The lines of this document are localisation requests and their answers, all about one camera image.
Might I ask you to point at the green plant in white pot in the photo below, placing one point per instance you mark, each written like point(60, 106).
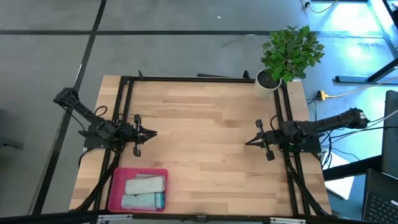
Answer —
point(287, 53)

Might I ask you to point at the black desk foot bar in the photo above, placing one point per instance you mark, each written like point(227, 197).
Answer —
point(351, 169)

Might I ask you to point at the grey waffle-weave towel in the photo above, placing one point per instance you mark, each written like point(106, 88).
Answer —
point(144, 185)

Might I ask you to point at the black aluminium table frame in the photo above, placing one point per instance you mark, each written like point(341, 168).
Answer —
point(287, 102)

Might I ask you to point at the white paper sheet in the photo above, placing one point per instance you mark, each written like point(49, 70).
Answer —
point(340, 183)

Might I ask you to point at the black monitor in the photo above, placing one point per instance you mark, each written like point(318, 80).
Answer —
point(391, 133)

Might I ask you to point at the black laptop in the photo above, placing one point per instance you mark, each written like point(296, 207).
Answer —
point(381, 199)

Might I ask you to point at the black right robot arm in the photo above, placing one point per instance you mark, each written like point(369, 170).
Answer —
point(323, 124)

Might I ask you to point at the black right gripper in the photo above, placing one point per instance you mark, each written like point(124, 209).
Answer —
point(270, 138)

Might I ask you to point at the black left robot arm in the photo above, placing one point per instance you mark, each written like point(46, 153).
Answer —
point(99, 127)

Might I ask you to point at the black frame crossbeam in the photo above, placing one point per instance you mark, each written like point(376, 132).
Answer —
point(46, 217)

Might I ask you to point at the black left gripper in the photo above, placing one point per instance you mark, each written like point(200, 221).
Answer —
point(133, 133)

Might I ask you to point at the pink plastic basket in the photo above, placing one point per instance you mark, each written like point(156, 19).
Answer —
point(119, 186)

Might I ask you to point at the light blue microfiber towel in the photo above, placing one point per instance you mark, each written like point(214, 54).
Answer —
point(141, 201)

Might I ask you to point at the black desk leg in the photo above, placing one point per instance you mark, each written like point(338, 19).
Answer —
point(381, 73)

